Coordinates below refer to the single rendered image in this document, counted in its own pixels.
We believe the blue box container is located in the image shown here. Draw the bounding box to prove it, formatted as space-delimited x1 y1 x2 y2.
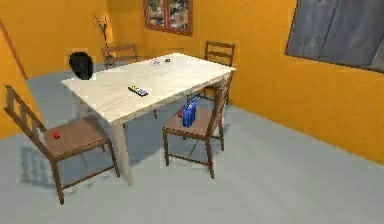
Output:
181 99 198 128

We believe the brown wooden chair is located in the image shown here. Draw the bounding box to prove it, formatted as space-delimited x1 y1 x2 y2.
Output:
162 71 234 180
186 40 236 106
3 84 121 206
101 43 139 70

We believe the black remote control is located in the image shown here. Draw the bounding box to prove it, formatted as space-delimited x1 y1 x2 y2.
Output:
127 85 149 98

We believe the white rectangular dining table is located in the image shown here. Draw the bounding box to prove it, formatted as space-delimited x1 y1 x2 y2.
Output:
61 52 237 187

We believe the wood framed window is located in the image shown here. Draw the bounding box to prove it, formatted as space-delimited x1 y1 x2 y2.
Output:
143 0 194 37

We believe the thin twig house plant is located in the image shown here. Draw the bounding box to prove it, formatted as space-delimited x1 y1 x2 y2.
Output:
92 13 111 51

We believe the black round bin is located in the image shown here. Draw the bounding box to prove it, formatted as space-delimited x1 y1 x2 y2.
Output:
68 51 95 81

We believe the grey curtained window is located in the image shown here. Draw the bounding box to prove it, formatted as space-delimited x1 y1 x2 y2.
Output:
285 0 384 74

